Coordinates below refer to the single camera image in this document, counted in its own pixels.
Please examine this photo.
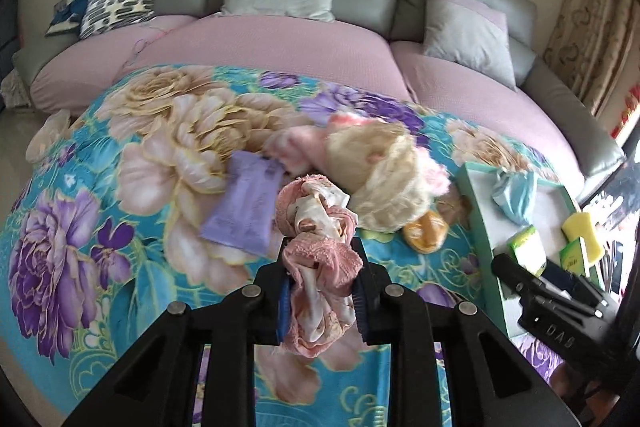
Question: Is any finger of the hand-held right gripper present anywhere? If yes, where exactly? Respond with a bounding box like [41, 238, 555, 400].
[491, 253, 551, 303]
[541, 260, 609, 309]

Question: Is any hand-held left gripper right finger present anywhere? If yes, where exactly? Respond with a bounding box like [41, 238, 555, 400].
[350, 237, 576, 427]

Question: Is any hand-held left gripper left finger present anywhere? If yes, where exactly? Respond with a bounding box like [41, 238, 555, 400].
[62, 252, 293, 427]

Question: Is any green tissue packet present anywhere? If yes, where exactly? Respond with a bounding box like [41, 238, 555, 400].
[559, 237, 591, 278]
[506, 226, 548, 278]

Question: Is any yellow sponge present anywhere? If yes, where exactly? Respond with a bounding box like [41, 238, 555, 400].
[561, 211, 606, 267]

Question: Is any pink lace-trimmed cloth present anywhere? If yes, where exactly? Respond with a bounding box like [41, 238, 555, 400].
[274, 174, 366, 358]

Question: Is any teal cardboard tray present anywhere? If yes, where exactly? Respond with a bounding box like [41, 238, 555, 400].
[457, 162, 583, 340]

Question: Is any blue face mask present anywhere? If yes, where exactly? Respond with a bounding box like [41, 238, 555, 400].
[491, 168, 540, 225]

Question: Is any orange packet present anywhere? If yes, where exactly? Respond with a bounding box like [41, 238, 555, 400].
[402, 212, 449, 254]

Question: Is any purple packet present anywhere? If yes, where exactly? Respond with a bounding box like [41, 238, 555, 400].
[200, 151, 283, 256]

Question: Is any cream lace cloth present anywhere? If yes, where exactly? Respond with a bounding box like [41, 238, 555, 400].
[325, 122, 436, 234]

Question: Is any pink fluffy cloth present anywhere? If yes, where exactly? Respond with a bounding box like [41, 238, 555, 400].
[264, 113, 449, 198]

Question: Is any black metal rack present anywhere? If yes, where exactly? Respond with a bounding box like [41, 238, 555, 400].
[582, 162, 640, 298]

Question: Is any floral blue blanket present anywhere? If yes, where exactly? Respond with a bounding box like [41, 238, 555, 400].
[0, 64, 586, 427]

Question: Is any red hanging decoration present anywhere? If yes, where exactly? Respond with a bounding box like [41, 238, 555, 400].
[617, 84, 640, 138]

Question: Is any grey and purple pillow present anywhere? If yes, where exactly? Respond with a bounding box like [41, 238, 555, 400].
[422, 0, 518, 90]

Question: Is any beige patterned curtain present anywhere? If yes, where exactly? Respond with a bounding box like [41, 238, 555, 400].
[542, 0, 640, 118]

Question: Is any purple sofa cover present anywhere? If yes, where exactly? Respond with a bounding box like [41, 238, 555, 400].
[30, 12, 586, 202]

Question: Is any black white patterned pillow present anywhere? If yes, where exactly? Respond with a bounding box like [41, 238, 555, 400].
[80, 0, 163, 40]

